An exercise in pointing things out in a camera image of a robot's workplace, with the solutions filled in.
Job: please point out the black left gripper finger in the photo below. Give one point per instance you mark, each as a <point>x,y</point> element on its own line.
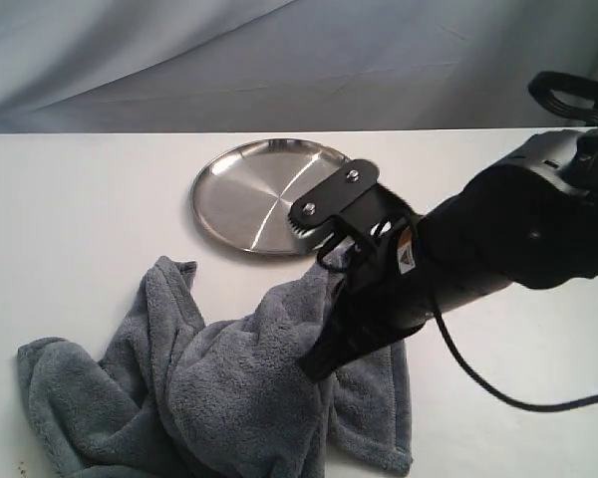
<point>357,325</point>

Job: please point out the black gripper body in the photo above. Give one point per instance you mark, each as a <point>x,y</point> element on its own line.
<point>508,225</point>

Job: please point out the grey fluffy towel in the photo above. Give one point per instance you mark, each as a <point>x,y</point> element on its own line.
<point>173,396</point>

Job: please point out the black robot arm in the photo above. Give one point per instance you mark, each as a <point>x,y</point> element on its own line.
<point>568,155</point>

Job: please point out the round stainless steel plate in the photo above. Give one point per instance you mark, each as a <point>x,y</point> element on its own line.
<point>243,197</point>

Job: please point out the grey fabric backdrop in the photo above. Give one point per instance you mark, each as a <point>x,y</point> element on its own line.
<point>228,66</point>

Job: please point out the wrist camera with black bracket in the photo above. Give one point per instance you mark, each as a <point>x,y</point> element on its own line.
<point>349,203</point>

